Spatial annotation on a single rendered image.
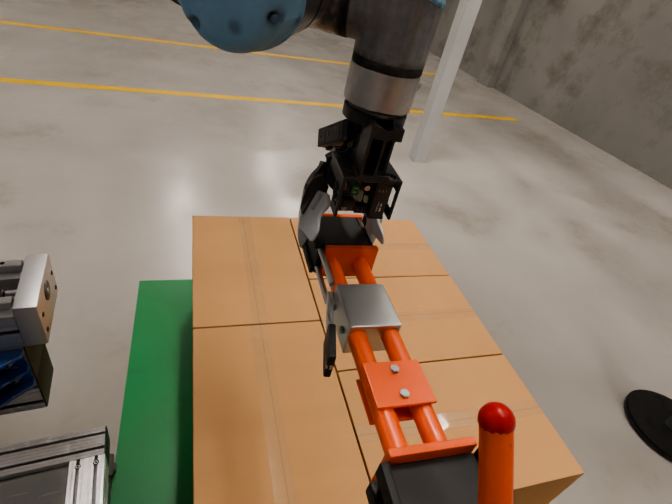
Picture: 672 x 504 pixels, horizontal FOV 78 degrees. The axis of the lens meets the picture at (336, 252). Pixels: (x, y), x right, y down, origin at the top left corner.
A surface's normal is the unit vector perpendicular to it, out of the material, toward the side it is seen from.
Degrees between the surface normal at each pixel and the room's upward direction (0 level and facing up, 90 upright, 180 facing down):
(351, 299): 0
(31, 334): 90
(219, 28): 89
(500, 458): 56
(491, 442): 67
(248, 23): 90
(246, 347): 0
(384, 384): 0
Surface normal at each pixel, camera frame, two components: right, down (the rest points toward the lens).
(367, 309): 0.20, -0.78
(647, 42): -0.92, 0.07
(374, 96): -0.23, 0.55
